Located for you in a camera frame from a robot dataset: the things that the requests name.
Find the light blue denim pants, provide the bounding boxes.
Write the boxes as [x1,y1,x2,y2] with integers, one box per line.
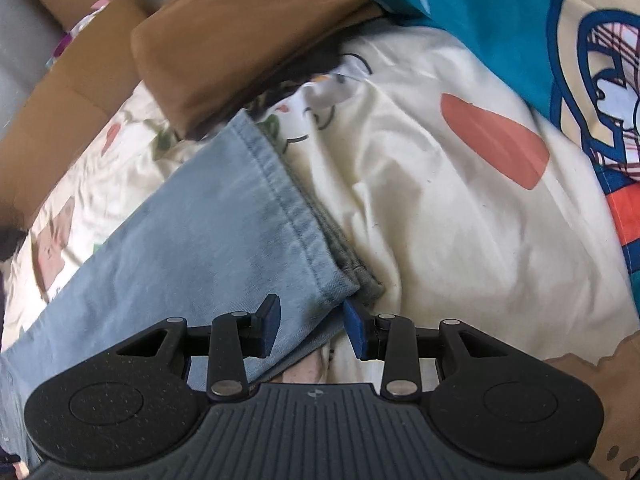
[0,107,383,471]

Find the blue-grey wrapped panel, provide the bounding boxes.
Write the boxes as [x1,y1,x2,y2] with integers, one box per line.
[0,0,68,131]

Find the black clothes pile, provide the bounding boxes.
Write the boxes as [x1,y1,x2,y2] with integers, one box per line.
[0,227,26,263]

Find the cream bear print bed sheet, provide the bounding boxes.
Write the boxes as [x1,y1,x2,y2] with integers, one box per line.
[0,25,640,480]

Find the flattened cardboard sheet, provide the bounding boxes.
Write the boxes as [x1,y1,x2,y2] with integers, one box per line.
[0,0,151,231]

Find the dark patterned garment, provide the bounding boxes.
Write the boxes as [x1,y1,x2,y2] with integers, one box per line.
[240,35,351,121]

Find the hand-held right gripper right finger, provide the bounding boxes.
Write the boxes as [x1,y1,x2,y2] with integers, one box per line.
[344,300,521,402]

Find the teal printed blanket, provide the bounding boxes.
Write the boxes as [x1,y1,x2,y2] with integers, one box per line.
[320,0,640,311]

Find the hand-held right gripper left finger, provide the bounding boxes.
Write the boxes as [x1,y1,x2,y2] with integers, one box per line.
[116,294,282,402]

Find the brown folded garment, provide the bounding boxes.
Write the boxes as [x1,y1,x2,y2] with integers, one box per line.
[131,0,386,141]

